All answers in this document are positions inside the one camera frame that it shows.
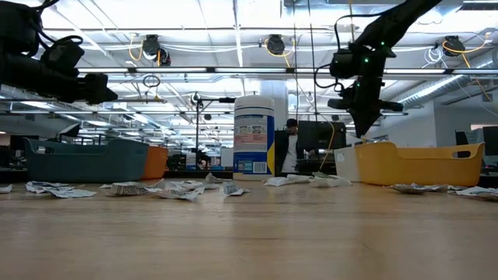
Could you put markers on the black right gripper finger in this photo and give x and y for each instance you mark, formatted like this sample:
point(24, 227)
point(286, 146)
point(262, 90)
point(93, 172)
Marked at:
point(371, 118)
point(357, 118)

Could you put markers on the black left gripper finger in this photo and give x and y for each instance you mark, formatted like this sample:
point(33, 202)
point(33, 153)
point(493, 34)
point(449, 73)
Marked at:
point(99, 89)

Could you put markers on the white gauze strip packet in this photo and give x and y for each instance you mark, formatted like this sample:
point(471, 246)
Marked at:
point(330, 182)
point(299, 179)
point(277, 181)

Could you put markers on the grey narrow strip packet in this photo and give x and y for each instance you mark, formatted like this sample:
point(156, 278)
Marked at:
point(232, 190)

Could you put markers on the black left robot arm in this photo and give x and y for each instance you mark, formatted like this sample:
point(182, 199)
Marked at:
point(19, 70)

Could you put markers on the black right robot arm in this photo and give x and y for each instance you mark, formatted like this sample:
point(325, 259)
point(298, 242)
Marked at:
point(389, 27)

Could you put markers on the black computer monitor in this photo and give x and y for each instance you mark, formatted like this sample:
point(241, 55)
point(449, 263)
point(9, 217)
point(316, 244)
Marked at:
point(321, 135)
point(491, 140)

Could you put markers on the black tilted monitor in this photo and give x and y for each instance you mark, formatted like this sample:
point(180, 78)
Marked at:
point(71, 131)

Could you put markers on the white plastic bin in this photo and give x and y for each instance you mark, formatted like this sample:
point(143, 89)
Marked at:
point(346, 167)

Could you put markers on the yellow plastic bin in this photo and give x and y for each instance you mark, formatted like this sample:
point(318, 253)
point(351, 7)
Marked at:
point(408, 169)

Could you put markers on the teal plastic bin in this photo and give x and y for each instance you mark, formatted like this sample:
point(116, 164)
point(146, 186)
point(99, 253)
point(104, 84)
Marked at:
point(85, 163)

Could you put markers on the person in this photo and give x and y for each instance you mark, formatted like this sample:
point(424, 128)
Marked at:
point(291, 155)

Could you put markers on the black tower box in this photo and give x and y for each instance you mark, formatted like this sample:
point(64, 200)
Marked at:
point(278, 155)

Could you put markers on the orange plastic bin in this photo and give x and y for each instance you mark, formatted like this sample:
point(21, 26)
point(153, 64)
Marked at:
point(156, 163)

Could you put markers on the white wipes canister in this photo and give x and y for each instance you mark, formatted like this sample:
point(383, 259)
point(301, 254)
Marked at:
point(251, 136)

